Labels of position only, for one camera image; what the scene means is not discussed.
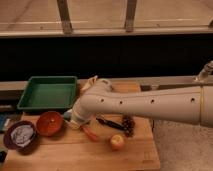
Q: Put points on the left metal window post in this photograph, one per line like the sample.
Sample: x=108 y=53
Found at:
x=64 y=16

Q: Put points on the green plastic tray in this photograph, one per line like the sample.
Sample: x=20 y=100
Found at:
x=48 y=93

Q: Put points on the dark grape bunch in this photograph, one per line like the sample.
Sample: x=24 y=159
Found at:
x=128 y=125

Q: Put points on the right metal window post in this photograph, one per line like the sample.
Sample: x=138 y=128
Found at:
x=130 y=15

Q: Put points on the orange carrot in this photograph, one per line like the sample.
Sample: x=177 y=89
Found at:
x=89 y=134

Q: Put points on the black handled knife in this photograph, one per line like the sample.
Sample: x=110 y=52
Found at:
x=110 y=123

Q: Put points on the yellow red apple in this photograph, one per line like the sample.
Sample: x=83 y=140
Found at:
x=117 y=142

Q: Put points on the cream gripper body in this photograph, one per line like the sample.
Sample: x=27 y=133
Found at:
x=75 y=125

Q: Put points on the purple bowl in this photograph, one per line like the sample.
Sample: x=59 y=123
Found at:
x=7 y=140

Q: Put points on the metal window post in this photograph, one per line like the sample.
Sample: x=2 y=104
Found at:
x=64 y=16
x=130 y=15

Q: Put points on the crumpled white cloth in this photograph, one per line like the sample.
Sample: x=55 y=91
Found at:
x=22 y=135

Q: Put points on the wooden cutting board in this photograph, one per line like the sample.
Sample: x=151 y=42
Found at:
x=72 y=150

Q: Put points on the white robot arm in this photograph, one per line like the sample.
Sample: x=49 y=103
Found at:
x=192 y=105

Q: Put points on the red bowl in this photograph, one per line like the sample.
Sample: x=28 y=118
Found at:
x=49 y=123

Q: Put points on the blue sponge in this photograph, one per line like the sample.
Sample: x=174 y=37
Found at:
x=67 y=115

